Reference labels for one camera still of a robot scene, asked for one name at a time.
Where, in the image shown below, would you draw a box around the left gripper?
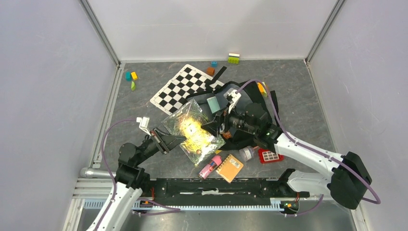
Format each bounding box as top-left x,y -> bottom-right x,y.
135,127 -> 187,166

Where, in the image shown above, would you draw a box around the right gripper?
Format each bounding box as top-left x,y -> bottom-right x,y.
201,102 -> 257,138

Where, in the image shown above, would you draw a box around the black backpack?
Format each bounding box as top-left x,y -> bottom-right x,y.
186,66 -> 283,151

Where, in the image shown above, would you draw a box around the teal paperback book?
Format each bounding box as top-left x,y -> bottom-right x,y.
206,96 -> 221,113

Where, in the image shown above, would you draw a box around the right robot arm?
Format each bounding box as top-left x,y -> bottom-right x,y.
201,103 -> 380,209

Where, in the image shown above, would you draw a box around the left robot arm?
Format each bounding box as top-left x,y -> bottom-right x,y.
88,128 -> 186,231

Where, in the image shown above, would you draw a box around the clear plastic box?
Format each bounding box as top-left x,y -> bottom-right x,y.
239,146 -> 255,162

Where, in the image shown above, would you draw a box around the orange spiral notepad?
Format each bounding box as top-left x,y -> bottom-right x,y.
216,154 -> 244,183

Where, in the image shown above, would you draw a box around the black white chessboard mat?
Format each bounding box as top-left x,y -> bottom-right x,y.
150,64 -> 213,115

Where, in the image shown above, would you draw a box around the orange brown cube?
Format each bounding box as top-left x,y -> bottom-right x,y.
206,67 -> 215,76

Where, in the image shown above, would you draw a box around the red calculator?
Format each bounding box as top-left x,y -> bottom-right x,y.
257,149 -> 284,164

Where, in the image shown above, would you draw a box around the orange green sticky notes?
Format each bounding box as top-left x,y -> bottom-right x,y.
257,82 -> 269,98

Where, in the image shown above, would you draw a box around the green half-round block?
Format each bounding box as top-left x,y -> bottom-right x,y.
131,81 -> 136,91

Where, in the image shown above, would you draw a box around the green white lego brick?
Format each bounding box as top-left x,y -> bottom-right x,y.
228,53 -> 240,64

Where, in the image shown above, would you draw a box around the yellow wooden block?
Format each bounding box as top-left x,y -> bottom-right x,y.
130,72 -> 138,80

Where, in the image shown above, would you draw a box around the teal wooden block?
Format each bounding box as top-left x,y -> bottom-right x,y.
126,72 -> 133,81

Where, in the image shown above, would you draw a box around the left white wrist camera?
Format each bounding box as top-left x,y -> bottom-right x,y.
136,116 -> 151,136

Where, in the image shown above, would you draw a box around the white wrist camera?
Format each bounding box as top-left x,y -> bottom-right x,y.
224,88 -> 242,114
136,116 -> 151,136

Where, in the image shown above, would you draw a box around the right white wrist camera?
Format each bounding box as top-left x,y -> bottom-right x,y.
224,88 -> 242,114

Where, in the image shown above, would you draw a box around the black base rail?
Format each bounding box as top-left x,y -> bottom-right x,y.
73,170 -> 361,213

